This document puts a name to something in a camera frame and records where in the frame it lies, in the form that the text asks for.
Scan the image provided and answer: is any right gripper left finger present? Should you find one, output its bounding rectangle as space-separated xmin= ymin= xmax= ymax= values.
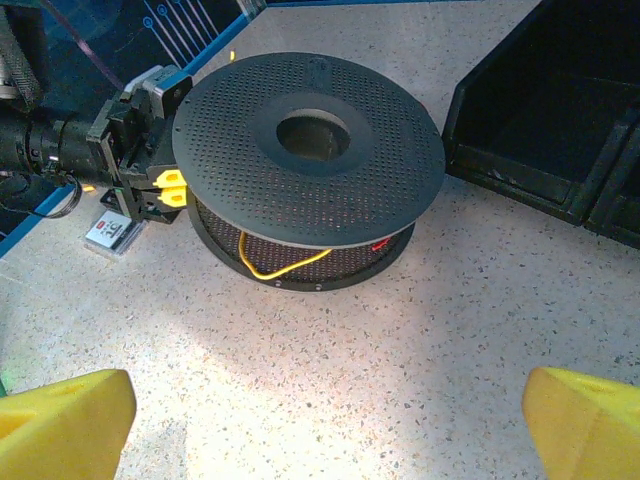
xmin=0 ymin=368 xmax=137 ymax=480

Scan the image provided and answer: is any black perforated cable spool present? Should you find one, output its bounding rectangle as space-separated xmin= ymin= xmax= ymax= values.
xmin=171 ymin=51 xmax=446 ymax=294

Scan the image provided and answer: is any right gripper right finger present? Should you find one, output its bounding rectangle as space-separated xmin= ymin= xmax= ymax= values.
xmin=522 ymin=367 xmax=640 ymax=480

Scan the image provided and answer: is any black plastic bin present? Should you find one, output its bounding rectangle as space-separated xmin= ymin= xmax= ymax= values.
xmin=442 ymin=0 xmax=640 ymax=246

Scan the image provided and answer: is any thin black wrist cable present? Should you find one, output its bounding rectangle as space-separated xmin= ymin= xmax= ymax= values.
xmin=0 ymin=173 xmax=82 ymax=220

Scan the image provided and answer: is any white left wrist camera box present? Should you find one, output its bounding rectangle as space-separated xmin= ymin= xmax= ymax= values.
xmin=122 ymin=64 xmax=194 ymax=119

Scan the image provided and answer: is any small white card box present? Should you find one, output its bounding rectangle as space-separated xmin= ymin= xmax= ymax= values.
xmin=83 ymin=209 xmax=146 ymax=259

